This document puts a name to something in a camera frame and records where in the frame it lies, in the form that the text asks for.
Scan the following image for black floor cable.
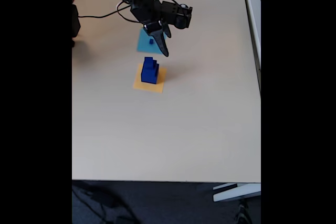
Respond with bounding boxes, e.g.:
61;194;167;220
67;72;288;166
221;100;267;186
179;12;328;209
72;183;137;224

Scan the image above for long black cable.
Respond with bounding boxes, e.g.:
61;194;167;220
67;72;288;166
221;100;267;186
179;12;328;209
78;0;141;24

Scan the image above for black stand leg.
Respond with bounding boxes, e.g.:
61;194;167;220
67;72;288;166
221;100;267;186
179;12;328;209
235;199;253;224

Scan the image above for medium blue cube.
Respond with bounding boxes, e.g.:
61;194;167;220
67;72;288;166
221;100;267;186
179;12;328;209
143;59;158;74

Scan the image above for large blue cube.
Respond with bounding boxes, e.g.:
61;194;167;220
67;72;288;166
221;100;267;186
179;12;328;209
141;63;160;85

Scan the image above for black camera box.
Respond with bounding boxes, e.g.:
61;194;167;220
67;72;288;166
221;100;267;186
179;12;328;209
161;1;193;29

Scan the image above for orange paper square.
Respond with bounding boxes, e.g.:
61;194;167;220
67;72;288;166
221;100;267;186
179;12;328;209
132;62;168;94

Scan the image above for light blue paper square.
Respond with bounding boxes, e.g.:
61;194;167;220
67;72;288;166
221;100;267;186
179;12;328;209
136;28;167;55

